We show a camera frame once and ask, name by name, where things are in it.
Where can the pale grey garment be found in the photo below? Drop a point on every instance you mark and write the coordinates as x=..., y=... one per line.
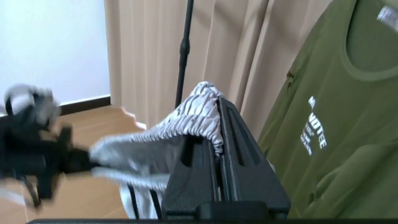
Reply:
x=199, y=118

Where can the green long-sleeved shirt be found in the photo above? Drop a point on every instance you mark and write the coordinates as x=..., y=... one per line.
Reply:
x=342, y=124

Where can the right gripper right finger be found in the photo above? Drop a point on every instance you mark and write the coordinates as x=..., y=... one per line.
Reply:
x=255, y=183

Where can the black clothes rack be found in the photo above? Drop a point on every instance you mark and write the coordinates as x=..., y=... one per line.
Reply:
x=184, y=49

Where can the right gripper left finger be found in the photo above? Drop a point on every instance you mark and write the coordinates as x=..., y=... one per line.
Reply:
x=189, y=186

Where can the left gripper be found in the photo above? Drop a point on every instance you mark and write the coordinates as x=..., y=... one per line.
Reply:
x=31, y=155

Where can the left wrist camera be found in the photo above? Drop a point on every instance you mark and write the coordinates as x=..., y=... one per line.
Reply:
x=31, y=99

